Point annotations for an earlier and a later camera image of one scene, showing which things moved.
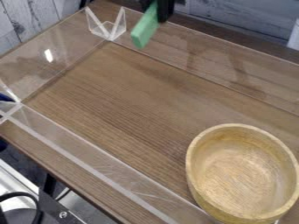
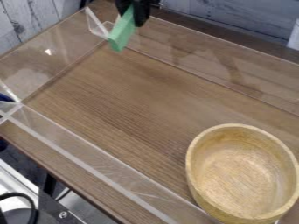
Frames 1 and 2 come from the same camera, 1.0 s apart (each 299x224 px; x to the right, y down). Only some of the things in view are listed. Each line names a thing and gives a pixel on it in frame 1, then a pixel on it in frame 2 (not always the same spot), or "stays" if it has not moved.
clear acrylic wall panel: [139, 184] stays
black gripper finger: [164, 10] -> [142, 11]
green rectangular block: [146, 25] -> [124, 30]
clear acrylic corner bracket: [107, 30] stays
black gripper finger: [144, 4] -> [123, 5]
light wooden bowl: [242, 173] stays
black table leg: [50, 185] stays
